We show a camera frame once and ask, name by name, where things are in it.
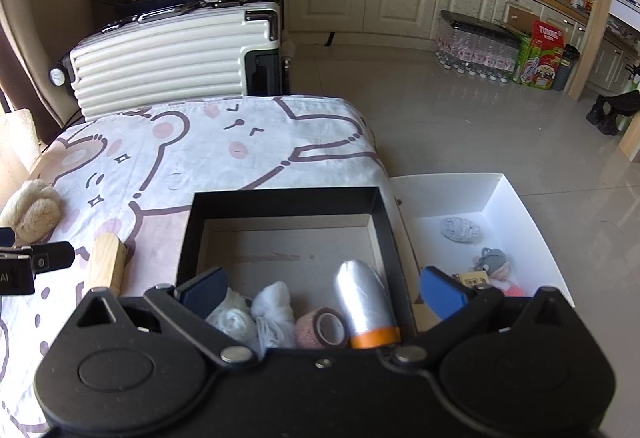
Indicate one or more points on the wooden table leg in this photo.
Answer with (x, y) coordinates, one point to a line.
(594, 34)

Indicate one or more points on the brown curtain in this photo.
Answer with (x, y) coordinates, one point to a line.
(14, 82)

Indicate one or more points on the pink plush toy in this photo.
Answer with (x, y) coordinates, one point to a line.
(510, 288)

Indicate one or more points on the cream fluffy plush toy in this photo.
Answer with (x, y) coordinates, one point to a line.
(32, 212)

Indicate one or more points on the small beige card box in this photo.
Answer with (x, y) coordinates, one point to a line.
(472, 279)

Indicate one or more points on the pink bandage tape roll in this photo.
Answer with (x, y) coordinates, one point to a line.
(322, 328)

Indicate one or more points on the pack of water bottles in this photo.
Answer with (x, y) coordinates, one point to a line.
(476, 47)

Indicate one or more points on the black cardboard box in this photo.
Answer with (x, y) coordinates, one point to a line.
(298, 236)

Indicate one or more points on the grey plush keychain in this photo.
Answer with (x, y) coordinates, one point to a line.
(494, 263)

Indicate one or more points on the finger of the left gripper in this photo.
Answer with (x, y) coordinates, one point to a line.
(43, 257)

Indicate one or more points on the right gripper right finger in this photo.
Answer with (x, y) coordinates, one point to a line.
(463, 313)

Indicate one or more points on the white cardboard box lid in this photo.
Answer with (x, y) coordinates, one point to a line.
(490, 201)

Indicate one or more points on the cartoon bear bed sheet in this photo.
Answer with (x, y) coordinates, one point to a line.
(134, 174)

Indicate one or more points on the wooden oval block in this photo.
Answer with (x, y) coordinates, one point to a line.
(107, 262)

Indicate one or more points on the grey stone ball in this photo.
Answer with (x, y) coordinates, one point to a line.
(460, 230)

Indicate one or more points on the red green snack box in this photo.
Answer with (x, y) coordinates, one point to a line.
(540, 55)

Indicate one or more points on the cream ribbed suitcase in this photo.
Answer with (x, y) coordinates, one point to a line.
(212, 48)

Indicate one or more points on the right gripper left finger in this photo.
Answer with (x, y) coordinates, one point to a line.
(184, 309)

